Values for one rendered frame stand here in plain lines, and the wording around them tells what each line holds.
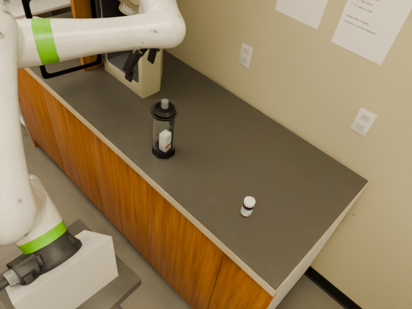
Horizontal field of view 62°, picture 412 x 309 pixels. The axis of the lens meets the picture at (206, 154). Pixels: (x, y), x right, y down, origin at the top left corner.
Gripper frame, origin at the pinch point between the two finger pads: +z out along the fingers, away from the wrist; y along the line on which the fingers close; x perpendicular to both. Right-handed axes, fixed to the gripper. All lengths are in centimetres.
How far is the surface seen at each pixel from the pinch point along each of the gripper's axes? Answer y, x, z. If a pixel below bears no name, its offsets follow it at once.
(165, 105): 7.3, 17.9, -1.5
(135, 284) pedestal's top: 61, 50, 7
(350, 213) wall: -30, 114, 26
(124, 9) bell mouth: -22.1, -26.1, 3.2
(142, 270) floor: 35, 52, 110
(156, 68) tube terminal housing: -22.7, -4.1, 22.8
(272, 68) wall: -49, 40, 2
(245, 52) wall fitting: -51, 24, 6
